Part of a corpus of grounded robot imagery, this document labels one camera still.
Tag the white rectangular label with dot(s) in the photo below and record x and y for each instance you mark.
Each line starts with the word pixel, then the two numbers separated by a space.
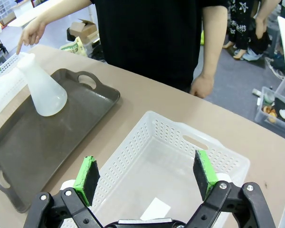
pixel 156 209

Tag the person's right hand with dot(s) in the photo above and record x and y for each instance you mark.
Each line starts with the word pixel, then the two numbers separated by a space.
pixel 33 32

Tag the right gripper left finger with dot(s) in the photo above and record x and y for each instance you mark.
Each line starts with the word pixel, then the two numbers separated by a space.
pixel 88 180

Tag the brown cardboard box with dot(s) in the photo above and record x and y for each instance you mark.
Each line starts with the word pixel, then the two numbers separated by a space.
pixel 82 29

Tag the translucent plastic conical flask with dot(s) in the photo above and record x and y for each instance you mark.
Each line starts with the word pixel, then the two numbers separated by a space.
pixel 47 95

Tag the person's right forearm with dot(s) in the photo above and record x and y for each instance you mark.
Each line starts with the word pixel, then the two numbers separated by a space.
pixel 64 10

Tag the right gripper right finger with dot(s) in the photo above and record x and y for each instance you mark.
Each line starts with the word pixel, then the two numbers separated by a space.
pixel 205 175

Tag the green white paper bag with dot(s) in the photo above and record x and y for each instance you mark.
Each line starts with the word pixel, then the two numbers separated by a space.
pixel 74 47

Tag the person's left forearm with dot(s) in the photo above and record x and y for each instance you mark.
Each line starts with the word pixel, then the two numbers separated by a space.
pixel 212 47

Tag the white perforated plastic basket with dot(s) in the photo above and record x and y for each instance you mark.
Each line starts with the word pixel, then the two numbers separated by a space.
pixel 7 78
pixel 142 152

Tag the clear plastic storage box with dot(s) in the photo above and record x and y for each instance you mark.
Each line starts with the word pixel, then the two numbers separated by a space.
pixel 273 111

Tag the dark star print clothing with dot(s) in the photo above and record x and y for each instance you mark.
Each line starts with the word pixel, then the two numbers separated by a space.
pixel 240 23

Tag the white desk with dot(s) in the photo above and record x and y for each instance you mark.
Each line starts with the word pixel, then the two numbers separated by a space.
pixel 33 12

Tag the person in black shirt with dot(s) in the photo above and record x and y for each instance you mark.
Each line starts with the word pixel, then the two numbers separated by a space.
pixel 147 40

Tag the person's left hand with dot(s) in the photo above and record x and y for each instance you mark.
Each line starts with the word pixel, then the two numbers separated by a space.
pixel 203 86

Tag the dark brown plastic tray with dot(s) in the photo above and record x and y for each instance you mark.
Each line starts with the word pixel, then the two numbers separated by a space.
pixel 50 142

